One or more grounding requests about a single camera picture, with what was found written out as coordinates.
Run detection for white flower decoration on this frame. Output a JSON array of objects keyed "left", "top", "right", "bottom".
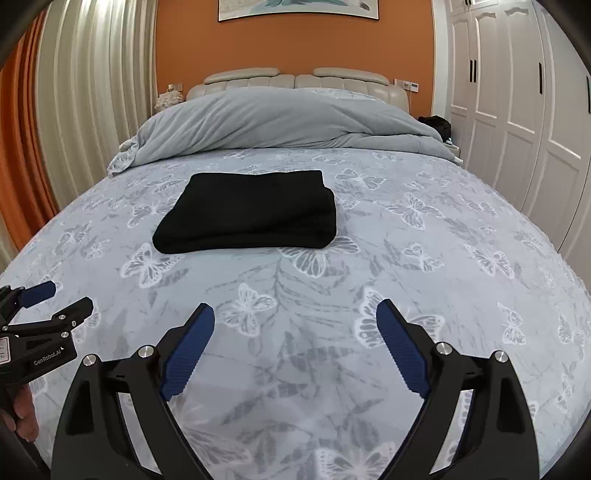
[{"left": 154, "top": 90, "right": 184, "bottom": 113}]

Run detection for black item on nightstand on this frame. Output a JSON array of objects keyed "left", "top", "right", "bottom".
[{"left": 418, "top": 115, "right": 452, "bottom": 142}]

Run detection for person's left hand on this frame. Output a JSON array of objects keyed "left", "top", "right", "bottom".
[{"left": 1, "top": 385, "right": 39, "bottom": 443}]

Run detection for white wall socket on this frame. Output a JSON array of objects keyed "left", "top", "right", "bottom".
[{"left": 394, "top": 79, "right": 420, "bottom": 93}]

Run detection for grey duvet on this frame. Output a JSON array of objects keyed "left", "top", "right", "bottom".
[{"left": 106, "top": 86, "right": 459, "bottom": 176}]

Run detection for orange curtain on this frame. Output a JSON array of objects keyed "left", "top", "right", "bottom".
[{"left": 1, "top": 12, "right": 59, "bottom": 249}]

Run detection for butterfly patterned bed sheet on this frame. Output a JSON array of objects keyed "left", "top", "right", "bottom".
[{"left": 1, "top": 150, "right": 590, "bottom": 479}]

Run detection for black pants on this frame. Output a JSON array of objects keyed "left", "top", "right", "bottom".
[{"left": 152, "top": 170, "right": 338, "bottom": 254}]

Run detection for white wardrobe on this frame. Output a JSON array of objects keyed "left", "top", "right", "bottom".
[{"left": 445, "top": 1, "right": 590, "bottom": 263}]

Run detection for framed wall painting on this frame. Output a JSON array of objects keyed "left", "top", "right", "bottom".
[{"left": 218, "top": 0, "right": 380, "bottom": 22}]

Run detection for beige curtain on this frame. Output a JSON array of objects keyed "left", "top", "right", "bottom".
[{"left": 35, "top": 1, "right": 158, "bottom": 208}]

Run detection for beige padded headboard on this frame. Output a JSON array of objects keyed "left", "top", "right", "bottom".
[{"left": 186, "top": 67, "right": 410, "bottom": 113}]

